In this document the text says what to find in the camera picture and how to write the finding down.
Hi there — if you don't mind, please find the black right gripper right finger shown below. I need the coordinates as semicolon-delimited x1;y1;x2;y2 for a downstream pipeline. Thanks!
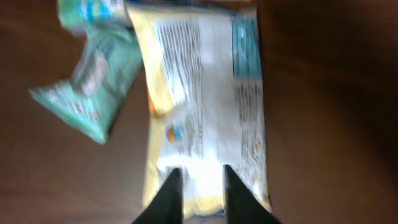
223;165;280;224

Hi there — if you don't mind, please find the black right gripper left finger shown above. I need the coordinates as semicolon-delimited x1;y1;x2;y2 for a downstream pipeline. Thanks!
132;168;183;224

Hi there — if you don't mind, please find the cream snack bag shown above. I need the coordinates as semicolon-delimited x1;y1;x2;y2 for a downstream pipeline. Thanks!
126;2;271;218

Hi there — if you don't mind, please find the teal white tissue packet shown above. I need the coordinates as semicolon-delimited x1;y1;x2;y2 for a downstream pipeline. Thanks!
29;24;143;144

